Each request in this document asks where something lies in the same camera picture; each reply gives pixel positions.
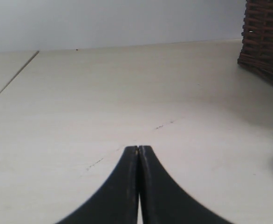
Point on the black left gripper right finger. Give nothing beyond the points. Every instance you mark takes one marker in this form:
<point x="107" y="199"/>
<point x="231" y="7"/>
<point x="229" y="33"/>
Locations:
<point x="163" y="201"/>

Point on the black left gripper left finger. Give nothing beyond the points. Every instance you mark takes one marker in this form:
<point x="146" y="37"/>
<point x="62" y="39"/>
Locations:
<point x="116" y="201"/>

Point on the dark brown wicker basket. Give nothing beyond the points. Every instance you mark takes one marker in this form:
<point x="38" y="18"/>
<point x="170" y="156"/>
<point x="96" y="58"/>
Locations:
<point x="256" y="54"/>

